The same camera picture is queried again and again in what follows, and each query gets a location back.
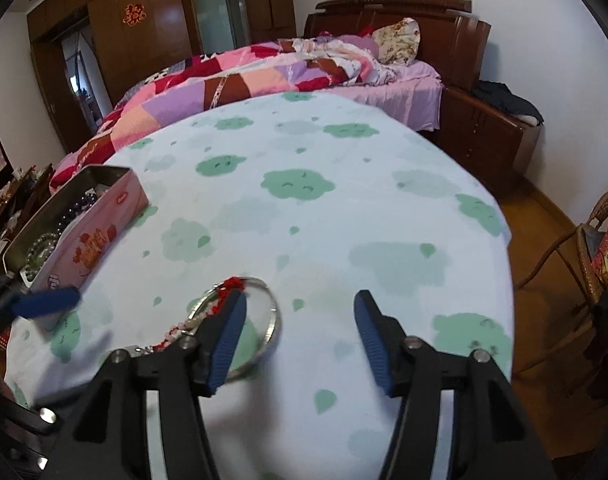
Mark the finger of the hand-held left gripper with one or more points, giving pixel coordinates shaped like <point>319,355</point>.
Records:
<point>49,302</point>
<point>39,416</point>

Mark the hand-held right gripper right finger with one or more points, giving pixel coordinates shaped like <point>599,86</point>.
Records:
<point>371,340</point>

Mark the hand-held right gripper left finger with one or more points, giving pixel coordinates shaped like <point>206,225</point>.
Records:
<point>229,340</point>

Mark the silver bangle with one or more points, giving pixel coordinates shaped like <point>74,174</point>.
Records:
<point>273,330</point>

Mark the pink tin box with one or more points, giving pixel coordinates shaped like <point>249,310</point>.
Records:
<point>99,240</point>

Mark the wooden television stand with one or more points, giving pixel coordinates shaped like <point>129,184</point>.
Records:
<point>19,205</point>

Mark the cloud print tablecloth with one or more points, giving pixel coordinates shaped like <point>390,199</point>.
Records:
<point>334,220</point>

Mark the wicker chair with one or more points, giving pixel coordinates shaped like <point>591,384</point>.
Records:
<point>564,280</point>

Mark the wooden nightstand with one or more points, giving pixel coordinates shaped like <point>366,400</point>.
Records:
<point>484,145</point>

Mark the patchwork quilt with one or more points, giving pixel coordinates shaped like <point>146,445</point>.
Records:
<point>194,90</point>

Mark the dark clothing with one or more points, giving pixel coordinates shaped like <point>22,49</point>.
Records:
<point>504,100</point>

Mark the brown wooden wardrobe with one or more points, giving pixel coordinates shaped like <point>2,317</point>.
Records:
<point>159,35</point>

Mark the floral pillow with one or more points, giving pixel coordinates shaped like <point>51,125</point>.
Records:
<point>396,42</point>

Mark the red paper cutout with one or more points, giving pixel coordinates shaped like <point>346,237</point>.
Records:
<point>134,14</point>

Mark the wooden bed frame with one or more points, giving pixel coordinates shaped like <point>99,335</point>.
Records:
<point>444,35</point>

